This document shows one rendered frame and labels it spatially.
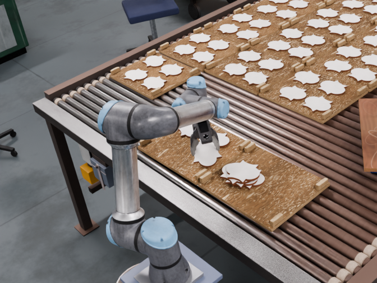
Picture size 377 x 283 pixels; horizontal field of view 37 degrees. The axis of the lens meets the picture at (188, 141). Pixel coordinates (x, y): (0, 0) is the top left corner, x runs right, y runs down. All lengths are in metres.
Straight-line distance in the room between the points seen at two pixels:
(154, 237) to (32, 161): 2.64
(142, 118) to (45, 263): 1.94
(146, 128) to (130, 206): 0.32
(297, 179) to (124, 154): 0.78
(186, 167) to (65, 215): 1.55
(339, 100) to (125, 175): 1.29
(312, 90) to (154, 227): 1.29
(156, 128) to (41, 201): 2.32
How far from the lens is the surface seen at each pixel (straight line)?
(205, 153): 2.41
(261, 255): 2.06
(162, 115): 1.80
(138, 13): 5.19
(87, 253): 3.52
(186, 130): 2.65
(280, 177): 2.34
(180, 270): 2.01
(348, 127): 2.65
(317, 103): 2.78
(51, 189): 4.09
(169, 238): 1.91
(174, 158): 2.50
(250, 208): 2.20
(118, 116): 1.82
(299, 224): 2.17
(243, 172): 2.30
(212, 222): 2.19
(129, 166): 1.90
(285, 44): 3.34
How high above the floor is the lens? 2.42
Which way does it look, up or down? 35 degrees down
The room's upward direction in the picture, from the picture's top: 9 degrees counter-clockwise
